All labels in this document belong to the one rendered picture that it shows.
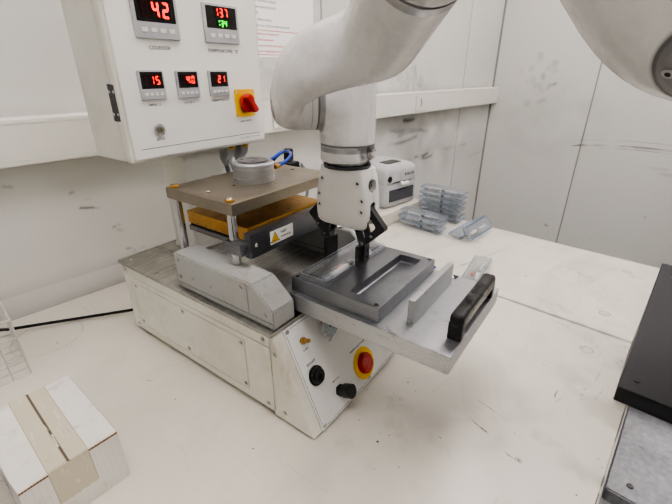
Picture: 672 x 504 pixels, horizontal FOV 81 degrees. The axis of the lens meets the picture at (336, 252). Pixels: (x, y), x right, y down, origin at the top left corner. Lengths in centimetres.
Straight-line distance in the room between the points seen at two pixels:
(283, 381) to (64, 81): 87
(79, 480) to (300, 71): 60
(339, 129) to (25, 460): 61
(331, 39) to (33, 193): 88
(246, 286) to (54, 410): 34
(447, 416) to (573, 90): 240
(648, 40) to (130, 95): 71
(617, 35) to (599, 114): 262
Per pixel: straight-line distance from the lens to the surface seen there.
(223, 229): 74
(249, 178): 76
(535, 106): 296
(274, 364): 67
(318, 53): 50
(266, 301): 62
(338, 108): 59
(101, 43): 80
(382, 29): 42
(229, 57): 92
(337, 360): 73
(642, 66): 26
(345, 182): 62
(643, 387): 91
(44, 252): 123
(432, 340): 56
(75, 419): 73
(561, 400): 88
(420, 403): 79
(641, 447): 86
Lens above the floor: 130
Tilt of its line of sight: 25 degrees down
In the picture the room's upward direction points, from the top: straight up
